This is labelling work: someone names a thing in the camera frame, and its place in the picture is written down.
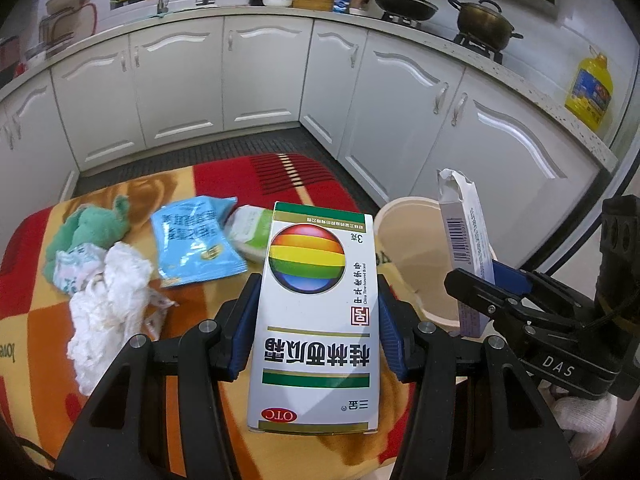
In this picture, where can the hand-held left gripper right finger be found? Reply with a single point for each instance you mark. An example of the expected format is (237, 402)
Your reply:
(395, 335)

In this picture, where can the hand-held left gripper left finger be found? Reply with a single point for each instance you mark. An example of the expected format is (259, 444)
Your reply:
(242, 330)

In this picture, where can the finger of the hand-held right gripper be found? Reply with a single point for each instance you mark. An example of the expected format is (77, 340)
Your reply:
(480, 292)
(512, 275)

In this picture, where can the white purple barcode box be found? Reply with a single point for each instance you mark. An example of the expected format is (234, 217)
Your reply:
(462, 240)

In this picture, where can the white medicine box rainbow circle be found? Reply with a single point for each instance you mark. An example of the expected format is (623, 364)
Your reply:
(312, 360)

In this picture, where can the beige trash bin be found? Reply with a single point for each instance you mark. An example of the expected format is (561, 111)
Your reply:
(410, 255)

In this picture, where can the white green packet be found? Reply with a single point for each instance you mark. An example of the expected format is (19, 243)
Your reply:
(250, 230)

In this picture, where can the blue packet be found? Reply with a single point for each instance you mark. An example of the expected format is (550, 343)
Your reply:
(195, 240)

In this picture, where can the white tissue paper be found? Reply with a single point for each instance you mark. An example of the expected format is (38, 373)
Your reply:
(115, 300)

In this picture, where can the green cloth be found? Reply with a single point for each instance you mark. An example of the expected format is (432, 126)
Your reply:
(95, 225)

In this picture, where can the person's right hand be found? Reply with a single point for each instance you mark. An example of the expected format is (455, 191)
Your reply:
(585, 430)

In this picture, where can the red yellow printed blanket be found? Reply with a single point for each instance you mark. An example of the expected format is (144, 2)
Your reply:
(210, 180)

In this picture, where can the yellow oil bottle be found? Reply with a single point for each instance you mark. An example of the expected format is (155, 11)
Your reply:
(587, 95)

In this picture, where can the speckled countertop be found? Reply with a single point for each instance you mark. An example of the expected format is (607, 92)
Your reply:
(525, 72)

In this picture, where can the gas stove burner stand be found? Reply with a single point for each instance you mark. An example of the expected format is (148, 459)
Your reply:
(480, 47)
(402, 19)

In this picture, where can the white kitchen cabinets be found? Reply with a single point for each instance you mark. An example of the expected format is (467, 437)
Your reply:
(260, 80)

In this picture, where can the brass cooking pot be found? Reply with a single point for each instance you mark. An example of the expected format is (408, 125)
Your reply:
(482, 22)

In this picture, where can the black wok with lid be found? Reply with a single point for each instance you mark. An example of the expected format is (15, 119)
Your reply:
(405, 6)

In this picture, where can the blue white carton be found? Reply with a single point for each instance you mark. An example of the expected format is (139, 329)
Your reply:
(342, 1)

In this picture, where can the white bowl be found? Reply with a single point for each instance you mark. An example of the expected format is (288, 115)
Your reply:
(280, 1)

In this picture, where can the beige ceramic pot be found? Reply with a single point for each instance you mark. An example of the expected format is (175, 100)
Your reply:
(65, 2)

